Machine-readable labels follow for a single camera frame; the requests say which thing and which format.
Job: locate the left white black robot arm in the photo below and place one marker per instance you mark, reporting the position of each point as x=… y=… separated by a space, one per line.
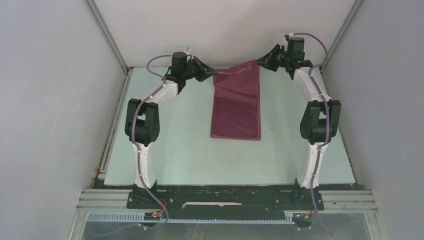
x=142 y=121

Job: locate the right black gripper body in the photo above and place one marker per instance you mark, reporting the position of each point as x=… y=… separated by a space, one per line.
x=287 y=57

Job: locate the maroon cloth napkin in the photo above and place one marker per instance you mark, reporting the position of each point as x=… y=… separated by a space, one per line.
x=236 y=110

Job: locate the white cable duct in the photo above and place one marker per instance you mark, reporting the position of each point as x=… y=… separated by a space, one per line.
x=141 y=218

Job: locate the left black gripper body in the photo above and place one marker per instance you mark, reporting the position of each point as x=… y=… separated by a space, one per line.
x=187 y=73

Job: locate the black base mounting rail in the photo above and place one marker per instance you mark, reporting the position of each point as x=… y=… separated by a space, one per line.
x=240 y=202

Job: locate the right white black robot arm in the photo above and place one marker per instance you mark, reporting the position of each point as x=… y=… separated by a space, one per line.
x=320 y=120

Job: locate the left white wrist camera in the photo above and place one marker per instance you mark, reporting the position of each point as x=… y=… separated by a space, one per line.
x=187 y=51

